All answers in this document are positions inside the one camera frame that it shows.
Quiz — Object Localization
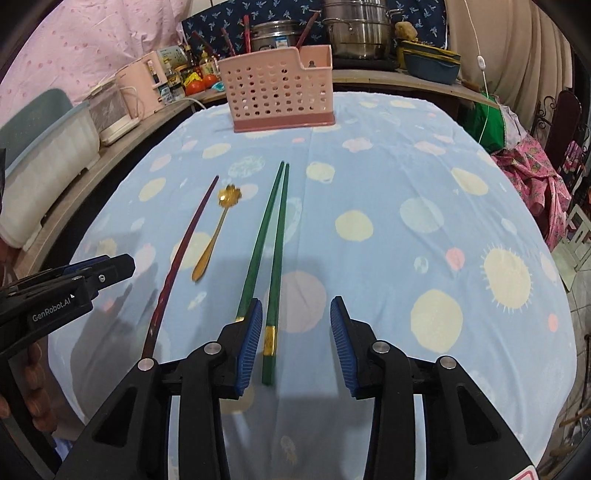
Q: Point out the pink dotted cloth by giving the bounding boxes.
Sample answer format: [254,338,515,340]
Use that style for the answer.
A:
[0,0,185,125]

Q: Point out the stainless steel steamer pot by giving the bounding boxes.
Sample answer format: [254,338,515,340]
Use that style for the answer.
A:
[322,0,393,61]

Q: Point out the silver rice cooker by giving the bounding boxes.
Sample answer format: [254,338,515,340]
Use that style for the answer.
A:
[250,21,305,51]

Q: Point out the dark wooden chair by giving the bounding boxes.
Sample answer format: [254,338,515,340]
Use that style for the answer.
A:
[538,90,583,167]

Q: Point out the teal plastic lid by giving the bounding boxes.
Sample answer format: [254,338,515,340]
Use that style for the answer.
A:
[0,89,75,160]

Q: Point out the pink floral cloth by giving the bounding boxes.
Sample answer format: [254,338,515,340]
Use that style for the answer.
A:
[492,138,583,250]

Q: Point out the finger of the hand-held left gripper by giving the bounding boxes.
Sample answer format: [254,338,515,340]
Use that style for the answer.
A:
[28,257,100,278]
[81,254,136,296]

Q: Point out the pink perforated utensil basket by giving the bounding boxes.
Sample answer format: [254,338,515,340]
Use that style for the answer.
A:
[218,45,337,134]

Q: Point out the navy floral cloth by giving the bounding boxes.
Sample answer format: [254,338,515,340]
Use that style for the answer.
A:
[182,0,451,51]

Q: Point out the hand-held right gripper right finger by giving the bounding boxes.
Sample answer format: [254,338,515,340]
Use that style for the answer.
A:
[329,295,539,480]

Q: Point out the green bag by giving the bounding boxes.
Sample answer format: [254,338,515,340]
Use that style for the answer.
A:
[464,90,506,153]

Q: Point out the green chopstick gold band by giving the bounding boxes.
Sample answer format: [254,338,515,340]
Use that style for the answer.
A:
[261,163,291,386]
[235,161,285,324]

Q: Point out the white stool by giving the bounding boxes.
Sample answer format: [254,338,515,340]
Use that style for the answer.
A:
[551,205,591,291]

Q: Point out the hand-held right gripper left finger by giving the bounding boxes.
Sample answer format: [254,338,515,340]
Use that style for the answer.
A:
[65,298,264,480]

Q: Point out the translucent storage box blue rim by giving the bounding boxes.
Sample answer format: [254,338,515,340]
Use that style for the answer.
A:
[0,102,101,250]

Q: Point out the white glass appliance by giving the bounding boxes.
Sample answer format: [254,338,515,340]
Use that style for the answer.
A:
[88,82,141,147]

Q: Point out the blue dotted tablecloth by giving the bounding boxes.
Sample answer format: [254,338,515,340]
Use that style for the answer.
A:
[46,90,578,467]

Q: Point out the white cable with switch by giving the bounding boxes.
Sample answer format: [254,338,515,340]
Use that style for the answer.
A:
[464,0,492,144]

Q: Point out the gold flower spoon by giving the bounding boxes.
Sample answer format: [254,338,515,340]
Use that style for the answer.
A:
[191,185,244,282]

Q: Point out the pink kitchen appliance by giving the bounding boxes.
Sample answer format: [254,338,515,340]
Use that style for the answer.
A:
[115,52,167,118]

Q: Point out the beige curtain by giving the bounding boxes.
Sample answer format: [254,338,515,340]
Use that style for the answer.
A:
[445,0,575,153]

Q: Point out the blue baking dish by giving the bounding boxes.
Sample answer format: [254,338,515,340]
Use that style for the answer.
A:
[401,41,462,85]

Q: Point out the person's left hand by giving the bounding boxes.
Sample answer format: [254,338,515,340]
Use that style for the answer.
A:
[23,348,58,432]

